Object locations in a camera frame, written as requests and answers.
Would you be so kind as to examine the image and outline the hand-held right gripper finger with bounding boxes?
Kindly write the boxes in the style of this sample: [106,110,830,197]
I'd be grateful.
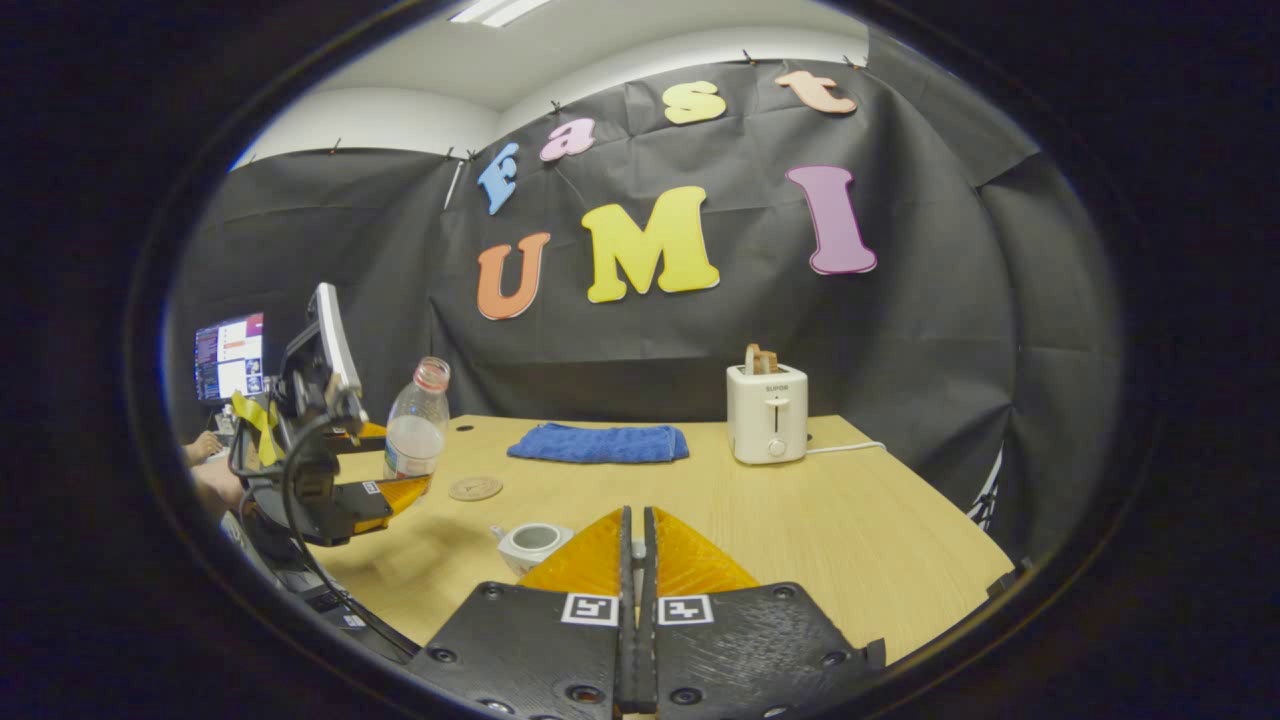
[405,505,641,720]
[640,505,889,720]

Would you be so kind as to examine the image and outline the clear plastic water bottle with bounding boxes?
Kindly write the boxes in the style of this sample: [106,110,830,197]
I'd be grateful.
[383,356,452,481]

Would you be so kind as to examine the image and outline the white ceramic teacup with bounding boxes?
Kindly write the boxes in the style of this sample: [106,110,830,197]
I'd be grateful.
[488,520,576,578]

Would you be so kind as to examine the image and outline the computer monitor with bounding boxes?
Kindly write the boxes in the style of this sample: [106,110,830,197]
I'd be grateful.
[193,313,267,404]

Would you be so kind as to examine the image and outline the blue folded towel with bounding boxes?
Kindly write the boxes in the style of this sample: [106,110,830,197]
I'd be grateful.
[507,422,691,465]

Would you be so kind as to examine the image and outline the white toaster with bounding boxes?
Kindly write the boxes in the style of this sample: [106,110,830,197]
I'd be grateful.
[726,363,809,466]

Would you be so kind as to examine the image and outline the black backdrop cloth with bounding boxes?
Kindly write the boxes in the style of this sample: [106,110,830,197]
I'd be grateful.
[165,55,1126,561]

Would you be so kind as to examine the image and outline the ceiling light panel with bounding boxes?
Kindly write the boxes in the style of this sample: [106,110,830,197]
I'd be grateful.
[448,0,551,28]

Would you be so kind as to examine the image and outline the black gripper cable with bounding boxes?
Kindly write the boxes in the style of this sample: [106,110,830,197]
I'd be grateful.
[278,413,421,661]

